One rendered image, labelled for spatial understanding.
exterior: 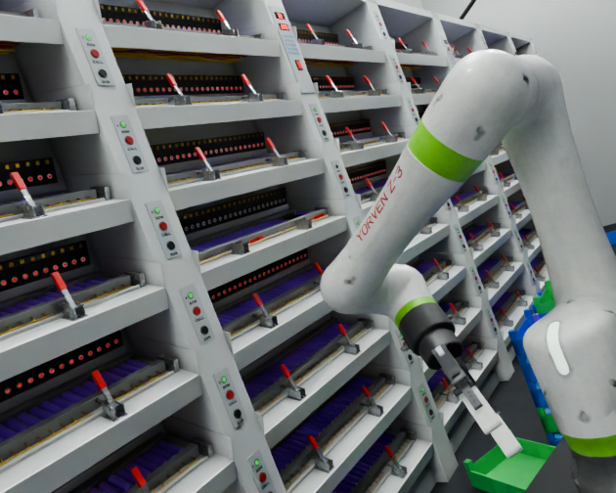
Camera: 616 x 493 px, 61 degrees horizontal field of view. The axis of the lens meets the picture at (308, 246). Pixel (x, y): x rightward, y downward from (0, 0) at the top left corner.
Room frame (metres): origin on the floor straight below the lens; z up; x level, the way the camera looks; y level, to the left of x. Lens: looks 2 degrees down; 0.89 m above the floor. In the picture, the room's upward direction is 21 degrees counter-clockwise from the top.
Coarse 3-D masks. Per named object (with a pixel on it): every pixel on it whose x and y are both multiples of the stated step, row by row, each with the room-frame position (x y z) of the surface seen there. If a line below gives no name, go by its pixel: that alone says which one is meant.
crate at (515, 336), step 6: (528, 312) 1.64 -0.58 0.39; (546, 312) 1.62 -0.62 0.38; (528, 318) 1.64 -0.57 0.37; (540, 318) 1.63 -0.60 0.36; (522, 324) 1.60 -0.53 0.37; (528, 324) 1.64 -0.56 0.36; (510, 330) 1.51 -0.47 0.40; (522, 330) 1.58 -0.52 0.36; (510, 336) 1.50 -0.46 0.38; (516, 336) 1.49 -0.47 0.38; (522, 336) 1.57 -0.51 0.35; (516, 342) 1.49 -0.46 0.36; (522, 342) 1.48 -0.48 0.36; (516, 348) 1.50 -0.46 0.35; (522, 348) 1.49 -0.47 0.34; (516, 354) 1.50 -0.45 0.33; (522, 354) 1.49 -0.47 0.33
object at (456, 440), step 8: (488, 376) 2.13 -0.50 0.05; (496, 376) 2.15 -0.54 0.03; (488, 384) 2.07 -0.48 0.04; (496, 384) 2.13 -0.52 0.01; (488, 392) 2.06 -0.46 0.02; (464, 408) 1.93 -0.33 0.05; (464, 416) 1.87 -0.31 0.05; (472, 416) 1.91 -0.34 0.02; (456, 424) 1.83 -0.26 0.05; (464, 424) 1.85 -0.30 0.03; (472, 424) 1.89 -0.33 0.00; (448, 432) 1.79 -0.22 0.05; (456, 432) 1.78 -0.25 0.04; (464, 432) 1.83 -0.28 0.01; (456, 440) 1.77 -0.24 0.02; (456, 448) 1.76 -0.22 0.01; (424, 472) 1.60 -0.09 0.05; (432, 472) 1.61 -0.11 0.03; (416, 480) 1.57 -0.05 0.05; (424, 480) 1.57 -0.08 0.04; (432, 480) 1.60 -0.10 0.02; (416, 488) 1.53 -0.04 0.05; (424, 488) 1.56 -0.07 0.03
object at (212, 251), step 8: (304, 216) 1.51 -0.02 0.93; (312, 216) 1.54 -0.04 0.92; (280, 224) 1.43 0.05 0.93; (288, 224) 1.45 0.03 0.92; (256, 232) 1.36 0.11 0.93; (264, 232) 1.37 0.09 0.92; (272, 232) 1.39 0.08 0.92; (280, 232) 1.40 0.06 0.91; (232, 240) 1.29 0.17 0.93; (248, 240) 1.32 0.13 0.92; (208, 248) 1.22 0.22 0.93; (216, 248) 1.23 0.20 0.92; (224, 248) 1.25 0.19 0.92; (200, 256) 1.19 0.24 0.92; (208, 256) 1.21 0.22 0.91; (216, 256) 1.20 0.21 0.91
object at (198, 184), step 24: (168, 144) 1.36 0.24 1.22; (192, 144) 1.42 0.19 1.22; (216, 144) 1.50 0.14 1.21; (240, 144) 1.57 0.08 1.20; (264, 144) 1.67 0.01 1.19; (288, 144) 1.65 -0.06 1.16; (312, 144) 1.60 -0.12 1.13; (168, 168) 1.35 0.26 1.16; (192, 168) 1.39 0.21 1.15; (216, 168) 1.33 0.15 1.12; (240, 168) 1.40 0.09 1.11; (264, 168) 1.42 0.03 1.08; (288, 168) 1.45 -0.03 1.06; (312, 168) 1.54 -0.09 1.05; (168, 192) 1.12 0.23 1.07; (192, 192) 1.17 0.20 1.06; (216, 192) 1.23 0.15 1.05; (240, 192) 1.29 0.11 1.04
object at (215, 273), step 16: (272, 208) 1.60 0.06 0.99; (304, 208) 1.67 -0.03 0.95; (320, 208) 1.61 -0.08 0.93; (336, 208) 1.60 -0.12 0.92; (224, 224) 1.44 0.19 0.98; (320, 224) 1.50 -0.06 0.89; (336, 224) 1.55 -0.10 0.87; (272, 240) 1.36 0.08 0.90; (288, 240) 1.36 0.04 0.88; (304, 240) 1.42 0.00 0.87; (320, 240) 1.48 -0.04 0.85; (224, 256) 1.24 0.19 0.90; (240, 256) 1.22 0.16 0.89; (256, 256) 1.26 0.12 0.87; (272, 256) 1.31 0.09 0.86; (208, 272) 1.13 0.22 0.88; (224, 272) 1.17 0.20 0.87; (240, 272) 1.21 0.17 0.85; (208, 288) 1.14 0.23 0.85
